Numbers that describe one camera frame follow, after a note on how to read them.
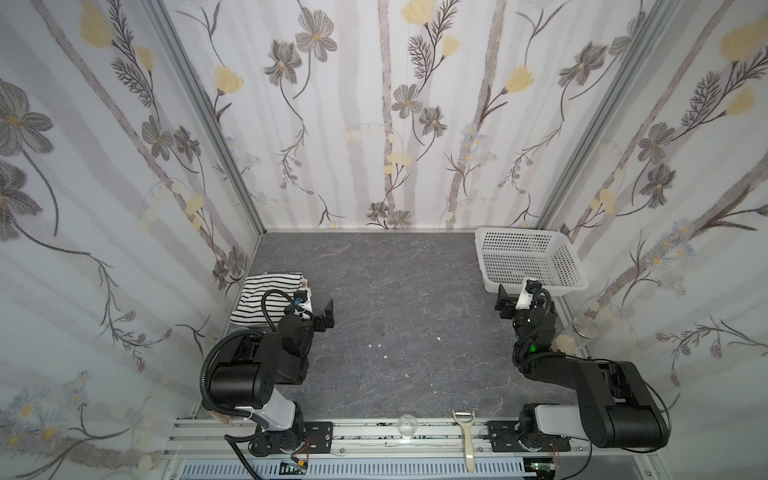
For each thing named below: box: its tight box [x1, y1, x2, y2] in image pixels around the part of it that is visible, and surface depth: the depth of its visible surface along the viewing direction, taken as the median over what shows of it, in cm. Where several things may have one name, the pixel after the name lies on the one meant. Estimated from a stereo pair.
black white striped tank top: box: [230, 272, 304, 326], surface depth 99 cm
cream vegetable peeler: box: [452, 410, 476, 473], surface depth 75 cm
